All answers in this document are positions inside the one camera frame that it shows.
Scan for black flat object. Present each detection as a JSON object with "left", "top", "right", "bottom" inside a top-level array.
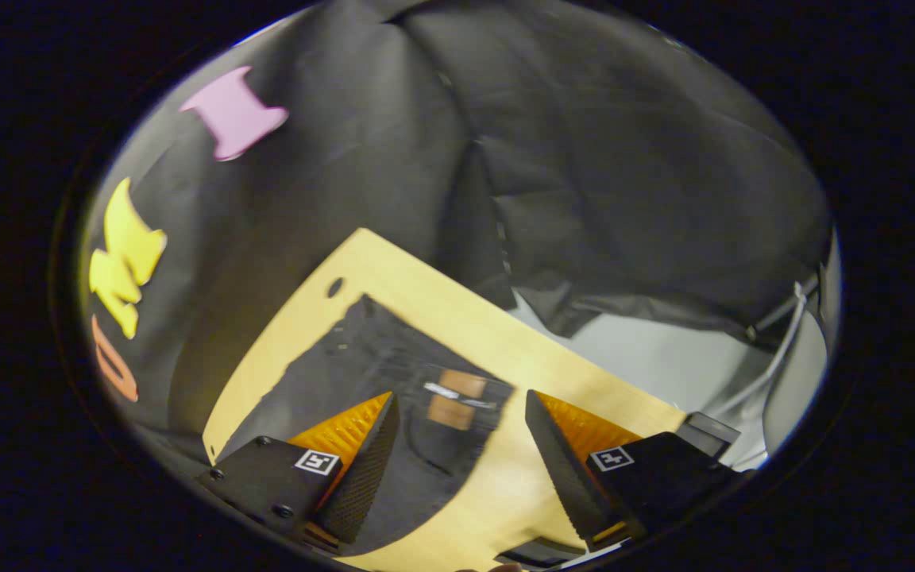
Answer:
[{"left": 496, "top": 537, "right": 585, "bottom": 569}]

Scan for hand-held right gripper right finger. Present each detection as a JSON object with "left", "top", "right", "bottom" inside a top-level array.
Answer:
[{"left": 524, "top": 389, "right": 744, "bottom": 553}]

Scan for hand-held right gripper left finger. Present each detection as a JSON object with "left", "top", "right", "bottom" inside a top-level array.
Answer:
[{"left": 197, "top": 392, "right": 401, "bottom": 555}]

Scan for dark grey jeans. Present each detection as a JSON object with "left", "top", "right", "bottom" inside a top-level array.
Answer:
[{"left": 231, "top": 294, "right": 515, "bottom": 557}]

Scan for black backdrop cloth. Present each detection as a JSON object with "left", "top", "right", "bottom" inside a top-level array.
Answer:
[{"left": 80, "top": 0, "right": 832, "bottom": 446}]

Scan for white cable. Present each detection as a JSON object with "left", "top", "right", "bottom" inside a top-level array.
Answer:
[{"left": 712, "top": 274, "right": 820, "bottom": 418}]

